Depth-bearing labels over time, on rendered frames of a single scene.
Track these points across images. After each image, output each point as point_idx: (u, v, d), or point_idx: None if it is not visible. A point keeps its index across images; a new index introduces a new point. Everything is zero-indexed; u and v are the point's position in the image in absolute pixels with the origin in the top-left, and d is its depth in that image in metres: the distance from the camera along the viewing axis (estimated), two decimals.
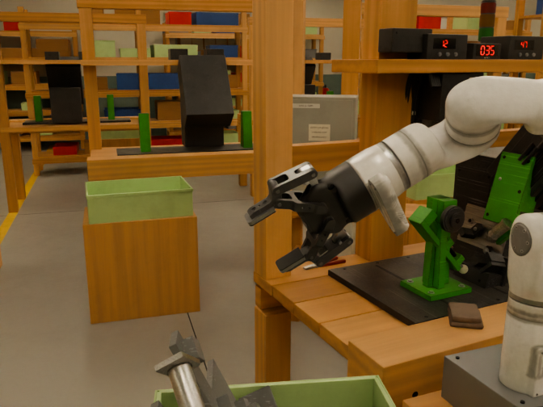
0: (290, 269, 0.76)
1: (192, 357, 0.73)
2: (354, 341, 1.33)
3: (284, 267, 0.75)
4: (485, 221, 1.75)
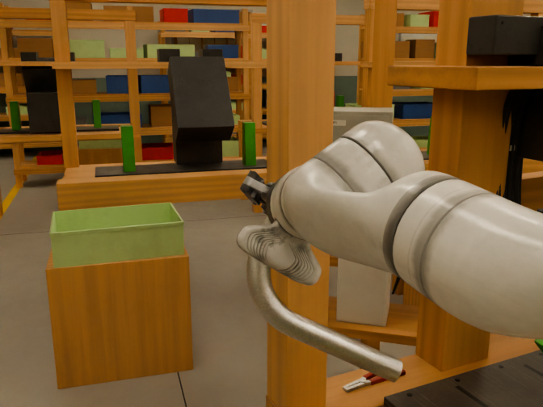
0: None
1: None
2: None
3: None
4: None
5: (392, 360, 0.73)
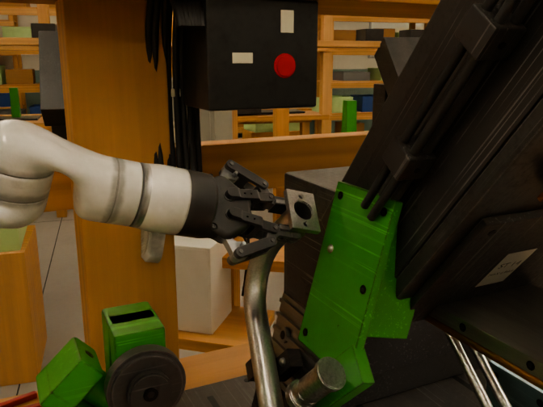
0: (290, 241, 0.70)
1: (288, 211, 0.68)
2: None
3: None
4: None
5: None
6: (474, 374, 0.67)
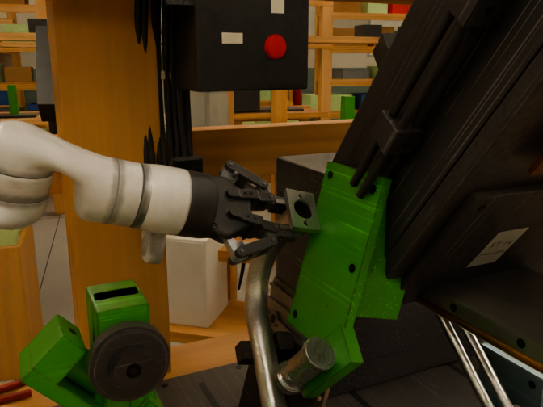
0: (291, 241, 0.70)
1: (288, 210, 0.68)
2: None
3: None
4: None
5: None
6: (465, 355, 0.66)
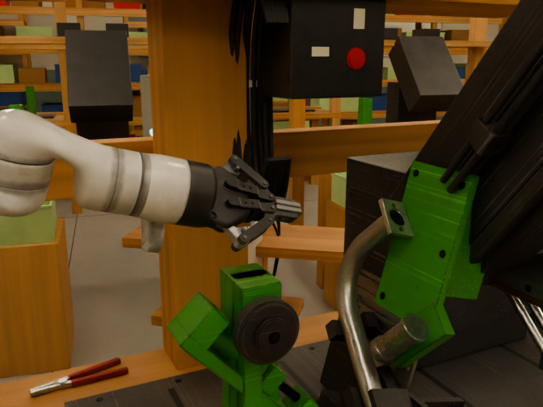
0: (288, 220, 0.71)
1: (385, 218, 0.76)
2: None
3: None
4: (380, 307, 0.83)
5: None
6: (536, 330, 0.76)
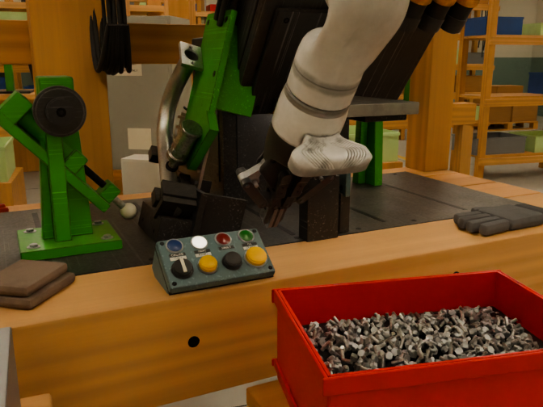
0: (280, 219, 0.73)
1: (180, 53, 0.98)
2: None
3: (273, 224, 0.72)
4: None
5: None
6: None
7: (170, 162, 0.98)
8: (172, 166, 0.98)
